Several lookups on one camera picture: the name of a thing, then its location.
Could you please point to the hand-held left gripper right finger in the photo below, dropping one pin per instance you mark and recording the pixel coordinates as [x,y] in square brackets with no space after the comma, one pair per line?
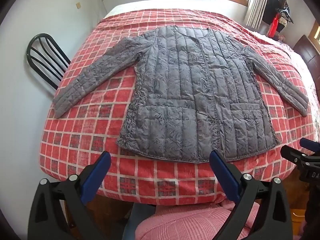
[223,172]

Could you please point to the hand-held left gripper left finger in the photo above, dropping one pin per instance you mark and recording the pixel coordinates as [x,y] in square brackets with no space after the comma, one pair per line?
[97,172]

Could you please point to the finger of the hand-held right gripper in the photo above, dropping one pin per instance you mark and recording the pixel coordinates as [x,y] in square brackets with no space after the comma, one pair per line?
[295,156]
[308,145]

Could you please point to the grey quilted rose-print jacket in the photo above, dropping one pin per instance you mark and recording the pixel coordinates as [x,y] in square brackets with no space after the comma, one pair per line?
[187,92]

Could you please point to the red plaid bed blanket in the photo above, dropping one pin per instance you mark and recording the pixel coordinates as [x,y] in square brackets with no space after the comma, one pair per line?
[87,135]

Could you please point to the person's pink plaid pants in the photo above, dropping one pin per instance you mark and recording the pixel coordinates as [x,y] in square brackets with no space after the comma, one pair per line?
[187,225]

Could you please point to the dark wooden door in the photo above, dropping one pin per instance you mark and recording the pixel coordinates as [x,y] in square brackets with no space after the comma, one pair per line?
[306,52]

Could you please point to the small wooden framed window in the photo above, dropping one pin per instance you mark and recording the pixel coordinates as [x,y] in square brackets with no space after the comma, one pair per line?
[315,32]

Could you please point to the red hanging bag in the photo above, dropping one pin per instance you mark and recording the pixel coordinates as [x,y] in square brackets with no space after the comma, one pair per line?
[273,27]

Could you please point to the black metal chair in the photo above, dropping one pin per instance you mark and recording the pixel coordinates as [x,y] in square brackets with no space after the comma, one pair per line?
[37,40]

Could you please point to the white curtain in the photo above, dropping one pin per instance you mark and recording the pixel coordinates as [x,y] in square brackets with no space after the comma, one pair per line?
[257,2]

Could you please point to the beige wall switch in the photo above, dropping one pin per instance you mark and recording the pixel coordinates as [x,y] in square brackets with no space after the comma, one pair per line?
[78,5]

